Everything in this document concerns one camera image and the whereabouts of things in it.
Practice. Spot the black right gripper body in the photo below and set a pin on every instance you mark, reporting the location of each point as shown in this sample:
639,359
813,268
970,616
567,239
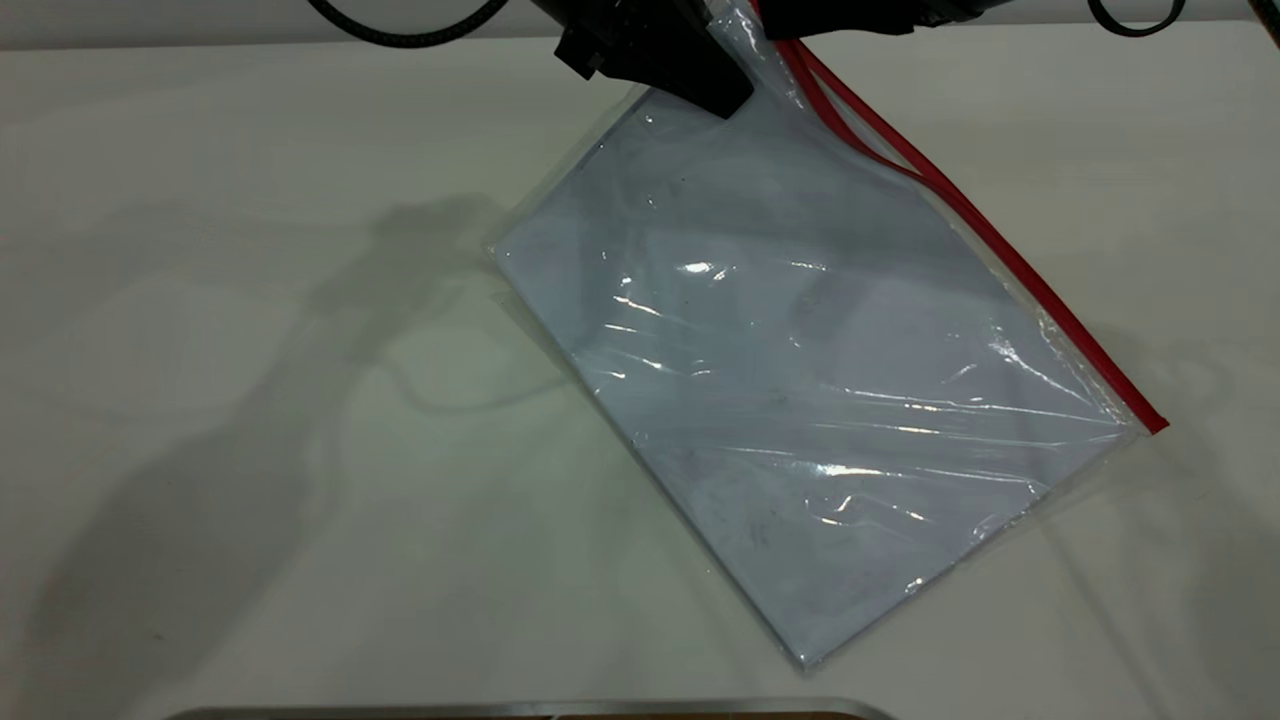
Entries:
945,9

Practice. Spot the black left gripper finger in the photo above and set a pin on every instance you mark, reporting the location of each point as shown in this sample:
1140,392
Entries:
715,90

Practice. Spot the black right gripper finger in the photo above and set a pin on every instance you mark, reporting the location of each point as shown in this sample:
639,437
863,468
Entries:
840,18

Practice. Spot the white paper stack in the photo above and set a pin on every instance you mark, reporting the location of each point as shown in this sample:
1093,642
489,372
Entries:
780,420

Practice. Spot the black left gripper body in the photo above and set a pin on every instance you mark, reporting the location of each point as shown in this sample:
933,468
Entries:
640,35

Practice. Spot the clear zip bag red zipper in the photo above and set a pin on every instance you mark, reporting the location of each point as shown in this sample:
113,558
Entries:
800,380

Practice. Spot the grey metal edge strip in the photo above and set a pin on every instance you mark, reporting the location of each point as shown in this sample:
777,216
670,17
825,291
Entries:
500,711

